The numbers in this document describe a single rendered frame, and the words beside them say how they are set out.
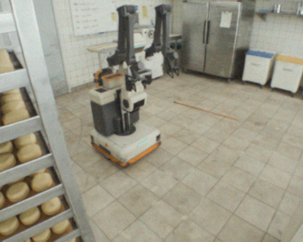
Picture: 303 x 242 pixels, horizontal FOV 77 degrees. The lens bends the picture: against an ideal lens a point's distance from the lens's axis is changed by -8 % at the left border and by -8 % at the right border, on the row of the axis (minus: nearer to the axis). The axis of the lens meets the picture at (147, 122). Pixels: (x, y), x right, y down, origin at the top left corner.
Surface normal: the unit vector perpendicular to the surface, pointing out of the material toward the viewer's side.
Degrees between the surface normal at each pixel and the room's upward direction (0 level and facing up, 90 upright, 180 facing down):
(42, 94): 90
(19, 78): 90
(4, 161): 0
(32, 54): 90
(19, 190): 0
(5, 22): 90
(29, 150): 0
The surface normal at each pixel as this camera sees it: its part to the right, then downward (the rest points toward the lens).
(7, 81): 0.58, 0.40
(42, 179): -0.03, -0.87
